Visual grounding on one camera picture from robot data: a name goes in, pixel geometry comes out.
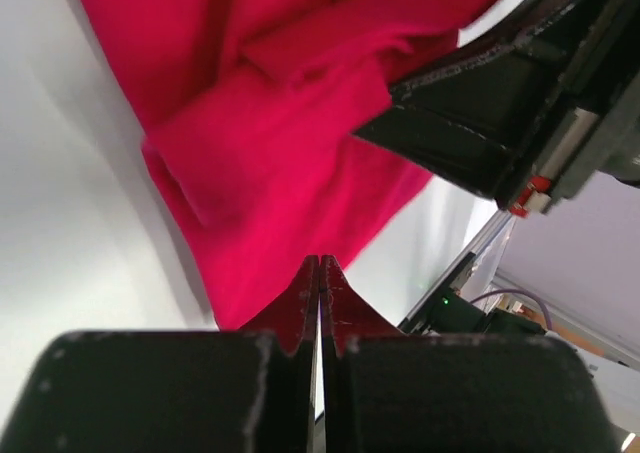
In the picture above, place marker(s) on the aluminium frame rail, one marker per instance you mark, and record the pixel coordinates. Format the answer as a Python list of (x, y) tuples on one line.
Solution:
[(446, 307)]

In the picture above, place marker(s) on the red t shirt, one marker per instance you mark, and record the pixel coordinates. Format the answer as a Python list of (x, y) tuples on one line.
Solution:
[(249, 110)]

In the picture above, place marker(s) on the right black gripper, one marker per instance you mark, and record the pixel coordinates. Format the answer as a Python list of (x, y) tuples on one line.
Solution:
[(454, 117)]

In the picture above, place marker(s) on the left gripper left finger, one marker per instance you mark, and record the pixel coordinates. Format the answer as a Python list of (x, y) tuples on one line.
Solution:
[(248, 390)]

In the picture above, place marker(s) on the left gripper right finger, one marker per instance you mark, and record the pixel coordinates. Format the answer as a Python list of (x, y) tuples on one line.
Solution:
[(386, 391)]

